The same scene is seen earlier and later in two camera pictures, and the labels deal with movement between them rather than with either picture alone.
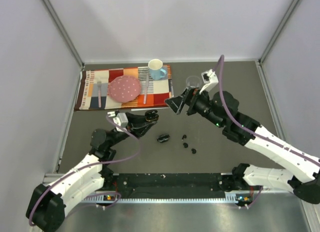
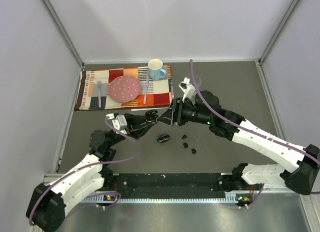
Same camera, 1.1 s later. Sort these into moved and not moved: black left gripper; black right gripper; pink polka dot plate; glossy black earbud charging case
Moved: black right gripper
Not moved: glossy black earbud charging case; pink polka dot plate; black left gripper
